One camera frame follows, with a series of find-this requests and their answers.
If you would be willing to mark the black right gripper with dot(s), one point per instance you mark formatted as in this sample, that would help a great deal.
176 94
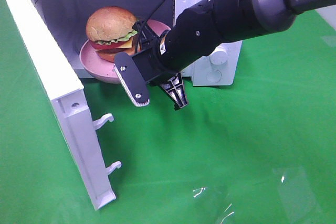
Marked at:
169 53

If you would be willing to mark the white round door button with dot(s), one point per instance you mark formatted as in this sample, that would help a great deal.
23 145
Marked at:
214 76

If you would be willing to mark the pink speckled plate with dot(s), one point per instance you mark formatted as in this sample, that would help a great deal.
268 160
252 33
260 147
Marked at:
103 70

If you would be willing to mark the toy burger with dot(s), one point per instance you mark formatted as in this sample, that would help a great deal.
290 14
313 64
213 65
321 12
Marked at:
110 31

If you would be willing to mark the white microwave door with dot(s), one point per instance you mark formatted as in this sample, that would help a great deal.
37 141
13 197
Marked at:
65 92

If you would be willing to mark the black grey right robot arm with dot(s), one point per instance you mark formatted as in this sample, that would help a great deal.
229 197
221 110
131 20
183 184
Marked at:
202 27

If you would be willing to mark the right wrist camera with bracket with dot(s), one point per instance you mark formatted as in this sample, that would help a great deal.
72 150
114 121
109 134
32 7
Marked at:
135 72

